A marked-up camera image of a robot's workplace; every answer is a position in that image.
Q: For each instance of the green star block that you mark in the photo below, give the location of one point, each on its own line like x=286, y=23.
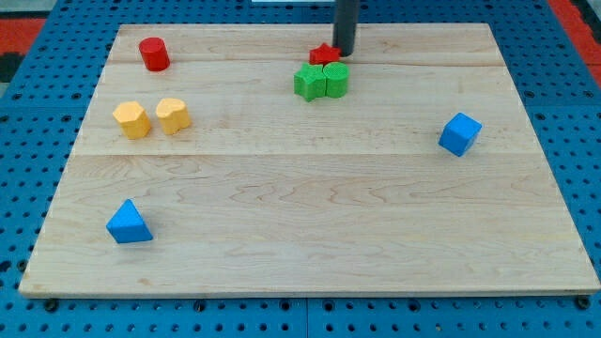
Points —
x=310, y=82

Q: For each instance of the red star block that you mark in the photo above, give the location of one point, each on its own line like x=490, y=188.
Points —
x=324, y=54

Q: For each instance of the light wooden board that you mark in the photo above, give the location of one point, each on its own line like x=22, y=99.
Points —
x=269, y=195

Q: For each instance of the green cylinder block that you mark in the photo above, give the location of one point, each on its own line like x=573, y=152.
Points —
x=337, y=75

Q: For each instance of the yellow heart block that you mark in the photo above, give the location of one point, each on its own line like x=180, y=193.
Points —
x=173, y=115

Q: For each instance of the blue cube block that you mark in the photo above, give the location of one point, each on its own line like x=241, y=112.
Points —
x=459, y=134

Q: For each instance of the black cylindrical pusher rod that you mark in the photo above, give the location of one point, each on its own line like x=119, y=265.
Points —
x=345, y=20

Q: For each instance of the yellow hexagon block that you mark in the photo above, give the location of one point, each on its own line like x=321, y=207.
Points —
x=132, y=119

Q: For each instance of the blue triangle block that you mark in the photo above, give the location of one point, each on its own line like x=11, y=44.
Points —
x=127, y=225

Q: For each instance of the red cylinder block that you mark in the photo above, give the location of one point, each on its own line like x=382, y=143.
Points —
x=154, y=54

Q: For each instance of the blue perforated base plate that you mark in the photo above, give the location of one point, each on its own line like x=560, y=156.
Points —
x=45, y=103

